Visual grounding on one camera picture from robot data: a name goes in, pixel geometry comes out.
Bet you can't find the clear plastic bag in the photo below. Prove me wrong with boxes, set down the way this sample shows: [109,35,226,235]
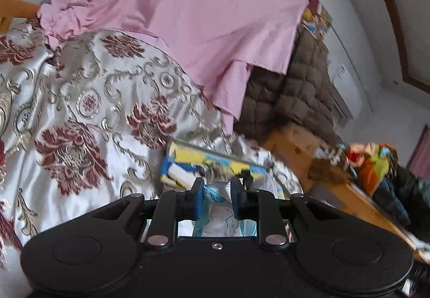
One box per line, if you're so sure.
[192,184,257,237]

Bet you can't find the pink hanging sheet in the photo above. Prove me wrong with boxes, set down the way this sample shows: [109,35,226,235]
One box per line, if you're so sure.
[38,0,307,133]

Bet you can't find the white wall air conditioner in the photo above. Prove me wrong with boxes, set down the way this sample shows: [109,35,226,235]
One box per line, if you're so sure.
[328,63,362,120]

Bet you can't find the cartoon wall poster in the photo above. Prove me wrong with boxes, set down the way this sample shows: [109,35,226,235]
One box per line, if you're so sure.
[302,0,332,41]

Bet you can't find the cartoon printed metal tray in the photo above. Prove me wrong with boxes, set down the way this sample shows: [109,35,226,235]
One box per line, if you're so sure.
[160,140,267,190]

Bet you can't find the floral satin bed cover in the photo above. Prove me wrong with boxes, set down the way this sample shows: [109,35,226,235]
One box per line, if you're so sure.
[1,20,301,271]

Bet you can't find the dark blue denim clothes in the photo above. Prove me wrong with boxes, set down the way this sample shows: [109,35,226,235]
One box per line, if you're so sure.
[372,166,429,232]

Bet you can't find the brown quilted jacket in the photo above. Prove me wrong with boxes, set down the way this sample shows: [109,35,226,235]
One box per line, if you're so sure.
[234,26,340,145]

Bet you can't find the pink window curtain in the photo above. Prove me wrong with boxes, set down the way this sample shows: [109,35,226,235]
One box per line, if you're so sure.
[407,125,430,180]

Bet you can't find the beige burlap drawstring pouch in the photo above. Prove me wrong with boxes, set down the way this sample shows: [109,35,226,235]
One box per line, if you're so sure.
[205,163,232,182]

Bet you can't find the colourful printed cloth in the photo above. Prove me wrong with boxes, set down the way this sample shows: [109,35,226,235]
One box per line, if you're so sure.
[307,142,401,196]

